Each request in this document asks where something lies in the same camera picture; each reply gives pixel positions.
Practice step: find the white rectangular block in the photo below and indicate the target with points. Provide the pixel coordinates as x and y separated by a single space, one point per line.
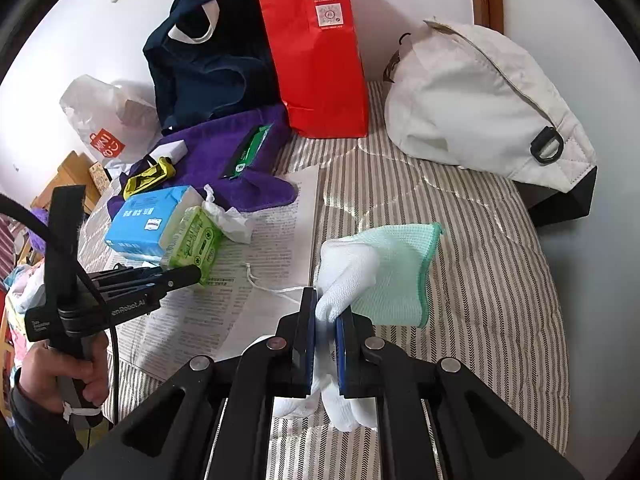
170 151

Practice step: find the printed paper sheet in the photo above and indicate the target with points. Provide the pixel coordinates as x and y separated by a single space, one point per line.
280 220

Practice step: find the person's left hand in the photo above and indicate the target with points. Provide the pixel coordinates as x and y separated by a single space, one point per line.
50 370

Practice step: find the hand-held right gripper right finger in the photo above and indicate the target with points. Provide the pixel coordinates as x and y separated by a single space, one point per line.
342 355

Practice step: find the wooden headboard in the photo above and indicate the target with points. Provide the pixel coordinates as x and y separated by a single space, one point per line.
70 172

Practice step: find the colourful printed blanket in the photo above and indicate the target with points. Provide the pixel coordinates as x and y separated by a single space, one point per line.
25 285

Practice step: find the striped quilt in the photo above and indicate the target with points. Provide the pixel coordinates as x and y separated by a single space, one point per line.
475 285

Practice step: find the purple towel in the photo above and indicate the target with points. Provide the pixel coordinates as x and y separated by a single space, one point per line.
210 145

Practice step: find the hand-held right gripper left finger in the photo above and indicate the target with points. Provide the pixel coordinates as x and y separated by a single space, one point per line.
306 350

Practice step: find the red paper bag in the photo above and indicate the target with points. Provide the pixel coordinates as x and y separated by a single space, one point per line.
315 70

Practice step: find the patterned book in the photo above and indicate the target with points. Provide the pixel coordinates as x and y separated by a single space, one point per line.
99 177

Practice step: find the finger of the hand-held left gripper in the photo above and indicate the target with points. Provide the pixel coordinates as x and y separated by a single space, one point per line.
175 277

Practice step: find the green wrapper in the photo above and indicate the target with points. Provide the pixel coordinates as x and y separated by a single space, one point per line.
247 152

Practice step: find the white knit glove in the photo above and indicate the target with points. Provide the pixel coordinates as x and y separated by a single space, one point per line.
345 270

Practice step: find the grey plastic shopping bag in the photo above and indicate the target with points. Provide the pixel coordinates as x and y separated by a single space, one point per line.
100 110

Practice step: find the small green tissue pack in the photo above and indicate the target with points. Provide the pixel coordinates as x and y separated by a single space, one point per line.
192 245

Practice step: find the mint green mesh cloth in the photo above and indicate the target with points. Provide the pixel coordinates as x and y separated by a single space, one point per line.
400 270

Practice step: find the blue tissue pack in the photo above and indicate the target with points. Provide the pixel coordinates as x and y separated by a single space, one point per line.
140 220

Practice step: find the navy fabric bag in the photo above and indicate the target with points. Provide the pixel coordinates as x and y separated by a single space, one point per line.
210 75

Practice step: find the black angular object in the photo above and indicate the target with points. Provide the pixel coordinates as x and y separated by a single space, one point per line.
565 200

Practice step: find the white translucent bag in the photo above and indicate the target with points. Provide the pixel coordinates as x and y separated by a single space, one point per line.
230 225

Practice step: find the person's left forearm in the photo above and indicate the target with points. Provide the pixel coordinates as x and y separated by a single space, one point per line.
30 435

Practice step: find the yellow mesh pouch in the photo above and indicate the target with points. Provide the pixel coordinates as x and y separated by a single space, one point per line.
145 180

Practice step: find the white quilted bag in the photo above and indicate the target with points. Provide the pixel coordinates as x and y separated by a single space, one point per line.
475 100

